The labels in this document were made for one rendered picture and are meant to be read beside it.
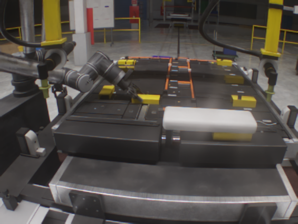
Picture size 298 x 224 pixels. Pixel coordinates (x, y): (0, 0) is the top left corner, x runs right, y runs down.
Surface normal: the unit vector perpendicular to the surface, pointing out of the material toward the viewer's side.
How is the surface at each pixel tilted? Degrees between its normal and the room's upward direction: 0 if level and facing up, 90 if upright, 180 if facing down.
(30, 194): 0
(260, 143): 0
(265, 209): 90
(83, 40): 90
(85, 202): 90
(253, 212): 90
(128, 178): 0
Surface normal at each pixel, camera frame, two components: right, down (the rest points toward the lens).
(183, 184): 0.00, -0.90
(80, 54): -0.12, 0.44
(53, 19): 0.11, 0.44
